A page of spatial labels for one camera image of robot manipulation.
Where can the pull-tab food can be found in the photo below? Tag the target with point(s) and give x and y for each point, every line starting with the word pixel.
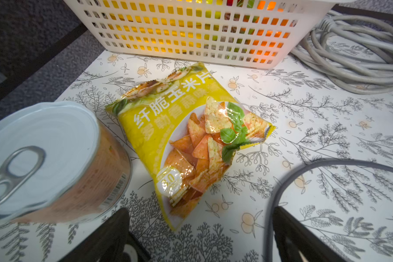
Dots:
pixel 59 164

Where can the yellow corn chips bag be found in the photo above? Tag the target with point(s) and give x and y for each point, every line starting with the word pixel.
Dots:
pixel 186 129

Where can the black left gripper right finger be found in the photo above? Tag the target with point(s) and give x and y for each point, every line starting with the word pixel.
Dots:
pixel 295 243

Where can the white plastic fruit basket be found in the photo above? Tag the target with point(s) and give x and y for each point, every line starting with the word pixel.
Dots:
pixel 255 34

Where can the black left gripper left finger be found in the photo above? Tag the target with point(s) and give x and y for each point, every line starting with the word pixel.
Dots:
pixel 111 242

